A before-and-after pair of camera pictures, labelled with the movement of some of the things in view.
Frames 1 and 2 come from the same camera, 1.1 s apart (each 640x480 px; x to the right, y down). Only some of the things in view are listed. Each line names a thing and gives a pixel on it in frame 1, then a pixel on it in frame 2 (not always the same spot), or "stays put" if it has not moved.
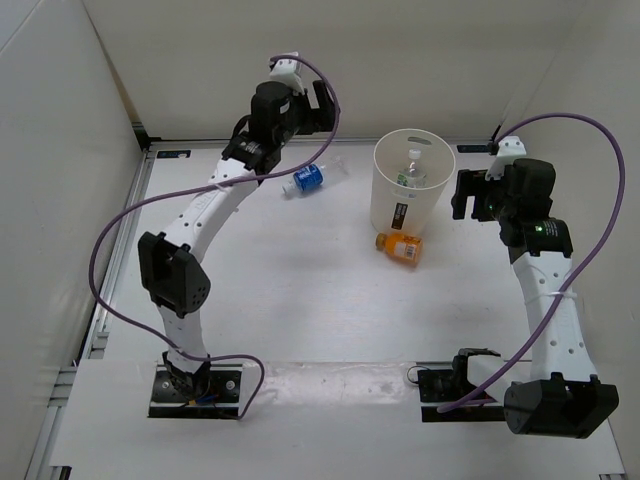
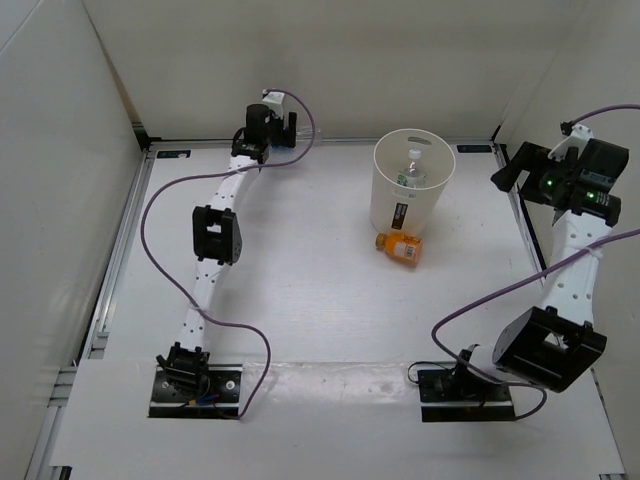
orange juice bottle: (405, 248) stays put
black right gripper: (474, 184) to (530, 158)
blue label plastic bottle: (313, 177) to (303, 138)
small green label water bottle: (412, 176) stays put
